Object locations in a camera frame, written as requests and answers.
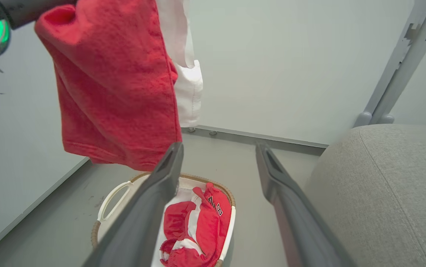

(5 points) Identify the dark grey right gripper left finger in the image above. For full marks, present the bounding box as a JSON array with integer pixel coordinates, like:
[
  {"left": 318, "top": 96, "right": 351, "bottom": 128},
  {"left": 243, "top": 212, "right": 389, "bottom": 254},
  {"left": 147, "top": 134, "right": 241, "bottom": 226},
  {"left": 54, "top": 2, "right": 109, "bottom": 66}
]
[{"left": 82, "top": 142, "right": 184, "bottom": 267}]

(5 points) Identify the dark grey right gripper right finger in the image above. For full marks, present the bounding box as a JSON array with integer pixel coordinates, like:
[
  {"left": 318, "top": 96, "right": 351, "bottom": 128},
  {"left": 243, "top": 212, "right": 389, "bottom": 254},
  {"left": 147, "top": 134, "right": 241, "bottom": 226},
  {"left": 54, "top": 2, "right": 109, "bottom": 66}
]
[{"left": 256, "top": 142, "right": 355, "bottom": 267}]

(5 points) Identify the red white lettered jersey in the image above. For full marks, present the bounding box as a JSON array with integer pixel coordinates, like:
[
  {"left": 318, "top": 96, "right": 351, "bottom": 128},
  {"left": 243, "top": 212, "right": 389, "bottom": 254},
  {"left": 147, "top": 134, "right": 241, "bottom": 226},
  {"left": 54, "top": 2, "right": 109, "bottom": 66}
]
[{"left": 159, "top": 182, "right": 233, "bottom": 267}]

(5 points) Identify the plain red garment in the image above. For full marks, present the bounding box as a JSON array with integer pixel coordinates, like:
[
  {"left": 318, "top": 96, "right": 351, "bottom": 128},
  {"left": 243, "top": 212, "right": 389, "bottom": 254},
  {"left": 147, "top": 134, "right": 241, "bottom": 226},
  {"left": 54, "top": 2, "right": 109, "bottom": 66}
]
[{"left": 34, "top": 0, "right": 203, "bottom": 172}]

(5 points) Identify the grey fabric sofa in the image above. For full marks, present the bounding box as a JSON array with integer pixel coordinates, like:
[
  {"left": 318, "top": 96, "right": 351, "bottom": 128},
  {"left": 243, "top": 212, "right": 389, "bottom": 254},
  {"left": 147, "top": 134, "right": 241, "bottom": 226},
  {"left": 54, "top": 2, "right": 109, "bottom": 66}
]
[{"left": 304, "top": 124, "right": 426, "bottom": 267}]

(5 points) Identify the thin grey baseboard strip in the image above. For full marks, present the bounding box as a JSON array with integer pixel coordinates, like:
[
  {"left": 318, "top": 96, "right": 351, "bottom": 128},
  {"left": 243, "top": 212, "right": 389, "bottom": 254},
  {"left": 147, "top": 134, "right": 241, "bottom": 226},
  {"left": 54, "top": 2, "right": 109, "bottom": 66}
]
[{"left": 0, "top": 157, "right": 90, "bottom": 262}]

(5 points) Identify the grey floor rail with bolts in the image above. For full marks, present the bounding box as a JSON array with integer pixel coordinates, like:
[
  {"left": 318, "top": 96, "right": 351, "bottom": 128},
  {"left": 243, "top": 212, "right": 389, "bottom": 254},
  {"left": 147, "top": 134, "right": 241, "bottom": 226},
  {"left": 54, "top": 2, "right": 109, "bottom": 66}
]
[{"left": 181, "top": 125, "right": 329, "bottom": 156}]

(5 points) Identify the grey metal frame post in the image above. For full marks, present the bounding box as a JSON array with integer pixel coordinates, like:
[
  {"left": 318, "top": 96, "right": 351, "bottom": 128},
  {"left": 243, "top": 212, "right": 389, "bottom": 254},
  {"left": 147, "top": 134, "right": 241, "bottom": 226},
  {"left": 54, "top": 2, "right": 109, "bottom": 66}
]
[{"left": 353, "top": 0, "right": 426, "bottom": 128}]

